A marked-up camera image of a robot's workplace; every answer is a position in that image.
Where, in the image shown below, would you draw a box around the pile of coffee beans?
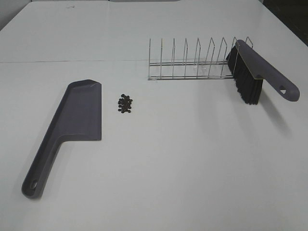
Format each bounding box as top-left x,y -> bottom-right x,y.
118,94 -> 133,113

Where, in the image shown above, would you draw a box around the grey plastic dustpan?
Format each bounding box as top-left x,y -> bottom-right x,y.
21,79 -> 102,199

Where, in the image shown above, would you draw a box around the grey hand brush black bristles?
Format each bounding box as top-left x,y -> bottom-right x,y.
226,39 -> 300,105

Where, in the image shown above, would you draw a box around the chrome wire dish rack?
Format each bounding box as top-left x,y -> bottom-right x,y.
147,36 -> 254,81

